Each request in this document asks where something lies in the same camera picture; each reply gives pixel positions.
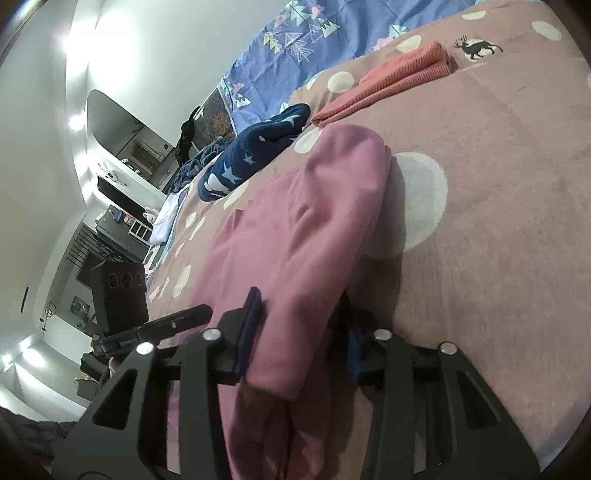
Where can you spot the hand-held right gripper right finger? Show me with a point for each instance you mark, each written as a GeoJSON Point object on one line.
{"type": "Point", "coordinates": [356, 353]}

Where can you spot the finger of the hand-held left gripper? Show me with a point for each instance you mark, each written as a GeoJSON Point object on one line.
{"type": "Point", "coordinates": [178, 321]}

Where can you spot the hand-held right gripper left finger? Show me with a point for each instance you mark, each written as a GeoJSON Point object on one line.
{"type": "Point", "coordinates": [251, 325]}

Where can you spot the pink garment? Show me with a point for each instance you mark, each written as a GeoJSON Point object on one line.
{"type": "Point", "coordinates": [300, 230]}

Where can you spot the person's left hand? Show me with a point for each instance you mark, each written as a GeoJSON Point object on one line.
{"type": "Point", "coordinates": [114, 369]}

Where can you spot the dark cabinet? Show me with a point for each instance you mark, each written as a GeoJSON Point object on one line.
{"type": "Point", "coordinates": [122, 226]}

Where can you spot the lavender cloth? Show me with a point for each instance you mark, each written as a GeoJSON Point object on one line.
{"type": "Point", "coordinates": [165, 214]}

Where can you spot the white desk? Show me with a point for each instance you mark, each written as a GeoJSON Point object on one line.
{"type": "Point", "coordinates": [127, 177]}

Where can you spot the blue knitted cloth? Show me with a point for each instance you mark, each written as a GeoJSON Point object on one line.
{"type": "Point", "coordinates": [198, 164]}

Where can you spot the dark cloth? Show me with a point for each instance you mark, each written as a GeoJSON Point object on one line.
{"type": "Point", "coordinates": [32, 438]}

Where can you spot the navy star print garment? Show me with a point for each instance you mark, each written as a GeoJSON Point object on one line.
{"type": "Point", "coordinates": [249, 154]}

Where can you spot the polka dot bed sheet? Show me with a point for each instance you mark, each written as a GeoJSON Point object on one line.
{"type": "Point", "coordinates": [485, 207]}

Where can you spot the dark brown printed pillow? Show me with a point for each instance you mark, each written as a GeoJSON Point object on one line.
{"type": "Point", "coordinates": [213, 115]}

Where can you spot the coral ribbed garment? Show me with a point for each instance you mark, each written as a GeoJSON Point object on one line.
{"type": "Point", "coordinates": [392, 78]}

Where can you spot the blue patterned pillow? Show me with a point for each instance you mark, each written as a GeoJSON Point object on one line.
{"type": "Point", "coordinates": [300, 41]}

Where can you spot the arched wall mirror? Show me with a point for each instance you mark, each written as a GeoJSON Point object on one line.
{"type": "Point", "coordinates": [129, 124]}

